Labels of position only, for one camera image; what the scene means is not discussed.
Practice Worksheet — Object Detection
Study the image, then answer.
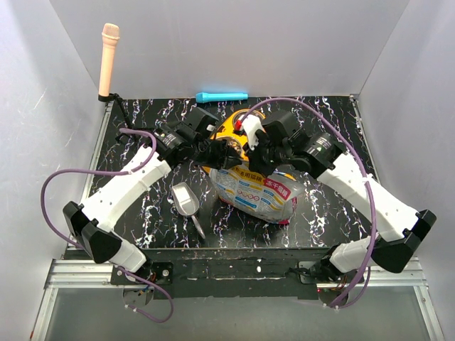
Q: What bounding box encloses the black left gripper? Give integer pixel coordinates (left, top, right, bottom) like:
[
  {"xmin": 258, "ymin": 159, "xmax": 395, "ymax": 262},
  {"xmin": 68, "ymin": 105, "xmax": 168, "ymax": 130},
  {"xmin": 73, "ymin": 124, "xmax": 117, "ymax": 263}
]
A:
[{"xmin": 191, "ymin": 139, "xmax": 241, "ymax": 170}]

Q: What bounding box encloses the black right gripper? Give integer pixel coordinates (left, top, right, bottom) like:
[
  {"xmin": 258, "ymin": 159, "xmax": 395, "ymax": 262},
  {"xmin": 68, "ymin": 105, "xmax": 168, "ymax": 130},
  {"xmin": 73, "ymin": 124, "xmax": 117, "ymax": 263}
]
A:
[{"xmin": 242, "ymin": 131, "xmax": 291, "ymax": 178}]

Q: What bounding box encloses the pink white pet food bag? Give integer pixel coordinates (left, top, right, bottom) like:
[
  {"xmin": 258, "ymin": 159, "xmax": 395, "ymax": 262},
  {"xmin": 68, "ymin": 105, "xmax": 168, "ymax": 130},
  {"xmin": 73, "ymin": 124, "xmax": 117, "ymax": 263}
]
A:
[{"xmin": 208, "ymin": 165, "xmax": 304, "ymax": 224}]

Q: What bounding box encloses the silver metal scoop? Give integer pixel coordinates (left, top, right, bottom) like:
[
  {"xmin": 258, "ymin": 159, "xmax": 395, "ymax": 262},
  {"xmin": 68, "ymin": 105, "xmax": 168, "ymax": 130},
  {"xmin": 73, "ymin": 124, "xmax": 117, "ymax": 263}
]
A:
[{"xmin": 171, "ymin": 182, "xmax": 205, "ymax": 239}]

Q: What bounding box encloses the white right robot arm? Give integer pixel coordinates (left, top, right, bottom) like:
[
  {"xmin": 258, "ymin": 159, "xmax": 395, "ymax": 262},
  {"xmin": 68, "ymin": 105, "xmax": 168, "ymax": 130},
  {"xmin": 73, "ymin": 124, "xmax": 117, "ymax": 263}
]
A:
[{"xmin": 244, "ymin": 129, "xmax": 437, "ymax": 283}]

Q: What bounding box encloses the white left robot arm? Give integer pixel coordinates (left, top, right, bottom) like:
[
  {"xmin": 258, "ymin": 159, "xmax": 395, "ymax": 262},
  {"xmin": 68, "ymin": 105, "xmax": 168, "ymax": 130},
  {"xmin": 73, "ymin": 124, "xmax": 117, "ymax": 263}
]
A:
[{"xmin": 63, "ymin": 123, "xmax": 242, "ymax": 284}]

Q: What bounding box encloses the yellow double pet bowl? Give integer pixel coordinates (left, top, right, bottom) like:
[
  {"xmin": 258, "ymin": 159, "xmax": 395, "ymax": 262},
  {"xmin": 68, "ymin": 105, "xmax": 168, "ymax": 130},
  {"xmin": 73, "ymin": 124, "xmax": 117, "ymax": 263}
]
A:
[{"xmin": 202, "ymin": 109, "xmax": 249, "ymax": 174}]

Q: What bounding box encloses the cyan flashlight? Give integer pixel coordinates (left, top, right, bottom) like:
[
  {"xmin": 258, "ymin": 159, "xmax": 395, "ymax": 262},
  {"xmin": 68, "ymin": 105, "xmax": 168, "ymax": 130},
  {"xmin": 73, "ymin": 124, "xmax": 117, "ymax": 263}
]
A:
[{"xmin": 196, "ymin": 92, "xmax": 249, "ymax": 104}]

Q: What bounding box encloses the pink microphone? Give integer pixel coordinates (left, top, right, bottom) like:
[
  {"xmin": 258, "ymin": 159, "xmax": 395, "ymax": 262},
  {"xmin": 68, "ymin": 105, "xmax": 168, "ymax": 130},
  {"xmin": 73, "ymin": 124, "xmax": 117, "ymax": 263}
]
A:
[{"xmin": 98, "ymin": 23, "xmax": 120, "ymax": 102}]

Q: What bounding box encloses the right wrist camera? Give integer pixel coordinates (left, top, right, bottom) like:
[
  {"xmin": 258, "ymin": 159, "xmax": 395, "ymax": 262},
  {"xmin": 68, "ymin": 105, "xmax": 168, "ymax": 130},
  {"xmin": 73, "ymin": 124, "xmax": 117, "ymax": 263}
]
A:
[{"xmin": 232, "ymin": 110, "xmax": 305, "ymax": 146}]

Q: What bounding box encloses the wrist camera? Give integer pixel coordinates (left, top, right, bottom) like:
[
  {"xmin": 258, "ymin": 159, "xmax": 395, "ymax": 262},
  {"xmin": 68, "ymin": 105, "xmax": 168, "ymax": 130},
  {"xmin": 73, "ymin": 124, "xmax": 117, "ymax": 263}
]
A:
[
  {"xmin": 183, "ymin": 107, "xmax": 218, "ymax": 136},
  {"xmin": 232, "ymin": 110, "xmax": 305, "ymax": 146}
]

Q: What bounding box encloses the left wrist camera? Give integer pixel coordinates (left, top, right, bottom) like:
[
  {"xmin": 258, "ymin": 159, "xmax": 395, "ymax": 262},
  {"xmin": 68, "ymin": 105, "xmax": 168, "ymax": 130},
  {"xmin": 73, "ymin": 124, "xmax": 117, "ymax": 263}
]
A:
[{"xmin": 183, "ymin": 107, "xmax": 218, "ymax": 136}]

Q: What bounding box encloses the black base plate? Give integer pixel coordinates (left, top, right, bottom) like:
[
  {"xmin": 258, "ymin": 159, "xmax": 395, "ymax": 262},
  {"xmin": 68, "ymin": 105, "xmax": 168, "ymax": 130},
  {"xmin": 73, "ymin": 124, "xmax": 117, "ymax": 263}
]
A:
[{"xmin": 63, "ymin": 246, "xmax": 374, "ymax": 301}]

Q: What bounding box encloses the aluminium frame rail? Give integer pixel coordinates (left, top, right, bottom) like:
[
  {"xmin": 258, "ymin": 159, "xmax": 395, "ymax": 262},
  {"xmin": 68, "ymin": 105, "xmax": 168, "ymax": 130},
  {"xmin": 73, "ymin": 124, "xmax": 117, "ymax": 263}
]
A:
[{"xmin": 30, "ymin": 102, "xmax": 118, "ymax": 341}]

